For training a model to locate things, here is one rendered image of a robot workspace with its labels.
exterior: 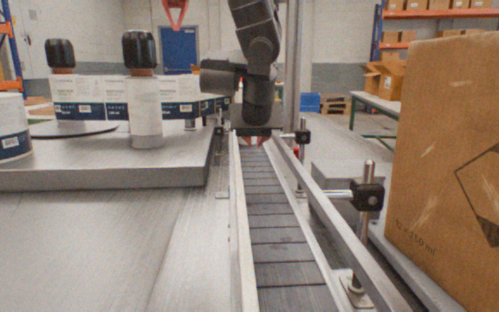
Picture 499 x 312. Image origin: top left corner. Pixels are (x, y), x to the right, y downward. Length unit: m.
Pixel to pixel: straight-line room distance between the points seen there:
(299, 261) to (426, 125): 0.21
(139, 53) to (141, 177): 0.31
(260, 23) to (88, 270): 0.41
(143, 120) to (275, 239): 0.55
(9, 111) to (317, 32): 8.03
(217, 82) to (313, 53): 8.03
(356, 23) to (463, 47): 8.33
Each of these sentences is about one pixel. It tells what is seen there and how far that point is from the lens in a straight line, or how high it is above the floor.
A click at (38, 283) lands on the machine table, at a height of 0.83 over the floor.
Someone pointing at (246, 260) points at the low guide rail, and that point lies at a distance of 0.31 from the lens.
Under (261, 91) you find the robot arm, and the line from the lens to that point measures 0.52.
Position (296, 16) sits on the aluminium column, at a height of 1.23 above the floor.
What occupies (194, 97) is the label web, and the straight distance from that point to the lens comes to 1.08.
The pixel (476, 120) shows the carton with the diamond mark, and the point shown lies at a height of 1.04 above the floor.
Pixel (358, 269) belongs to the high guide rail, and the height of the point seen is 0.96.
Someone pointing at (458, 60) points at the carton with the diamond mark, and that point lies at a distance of 0.39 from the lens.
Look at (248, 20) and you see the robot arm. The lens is 0.47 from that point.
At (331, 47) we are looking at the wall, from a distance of 8.57.
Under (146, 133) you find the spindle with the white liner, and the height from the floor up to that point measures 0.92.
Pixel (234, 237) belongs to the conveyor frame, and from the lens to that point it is 0.41.
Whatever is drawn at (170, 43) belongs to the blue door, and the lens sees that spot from 9.11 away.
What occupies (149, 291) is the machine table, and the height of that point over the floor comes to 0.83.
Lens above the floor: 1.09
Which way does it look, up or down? 16 degrees down
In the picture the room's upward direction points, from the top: straight up
